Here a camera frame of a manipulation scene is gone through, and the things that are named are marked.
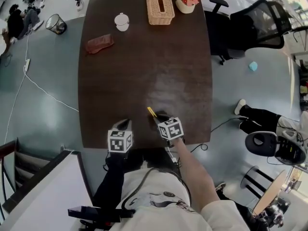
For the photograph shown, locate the person's legs black trousers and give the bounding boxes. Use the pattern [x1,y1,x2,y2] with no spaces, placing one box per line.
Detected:
[124,147,183,175]

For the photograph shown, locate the black mesh office chair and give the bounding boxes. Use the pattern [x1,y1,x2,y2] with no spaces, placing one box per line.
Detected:
[204,0,293,66]

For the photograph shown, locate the black floor cable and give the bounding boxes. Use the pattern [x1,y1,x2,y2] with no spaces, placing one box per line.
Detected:
[190,115,250,154]

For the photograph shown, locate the brown leather pouch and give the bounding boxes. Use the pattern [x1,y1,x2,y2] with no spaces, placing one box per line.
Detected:
[85,33,115,55]

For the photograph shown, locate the black mesh waste basket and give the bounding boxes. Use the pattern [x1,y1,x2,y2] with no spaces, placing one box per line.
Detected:
[45,13,68,36]

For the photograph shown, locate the person's left forearm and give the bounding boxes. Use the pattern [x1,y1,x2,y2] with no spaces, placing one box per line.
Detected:
[92,152,129,209]

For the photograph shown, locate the black box device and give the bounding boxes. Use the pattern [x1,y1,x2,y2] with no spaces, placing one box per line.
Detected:
[67,205,135,228]

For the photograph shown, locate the person's right forearm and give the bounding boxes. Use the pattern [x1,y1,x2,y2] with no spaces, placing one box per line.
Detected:
[172,138,221,213]

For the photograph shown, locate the round wooden side table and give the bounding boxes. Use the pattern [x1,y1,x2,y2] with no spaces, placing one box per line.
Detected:
[240,165,289,218]

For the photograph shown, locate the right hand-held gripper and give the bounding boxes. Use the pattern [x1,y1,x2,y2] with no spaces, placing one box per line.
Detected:
[151,110,185,146]

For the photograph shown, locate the wicker tissue box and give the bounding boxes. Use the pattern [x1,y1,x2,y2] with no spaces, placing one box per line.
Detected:
[145,0,176,26]

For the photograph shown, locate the white lidded cup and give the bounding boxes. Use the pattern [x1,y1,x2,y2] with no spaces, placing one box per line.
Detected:
[114,12,130,32]

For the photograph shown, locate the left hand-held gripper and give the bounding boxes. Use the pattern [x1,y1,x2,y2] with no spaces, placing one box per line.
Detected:
[107,118,134,153]

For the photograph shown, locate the black cable on shirt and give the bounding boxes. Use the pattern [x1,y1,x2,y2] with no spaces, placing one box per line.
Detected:
[120,167,156,210]

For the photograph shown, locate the person's white printed shirt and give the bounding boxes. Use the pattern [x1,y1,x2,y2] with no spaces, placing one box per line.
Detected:
[110,168,252,231]

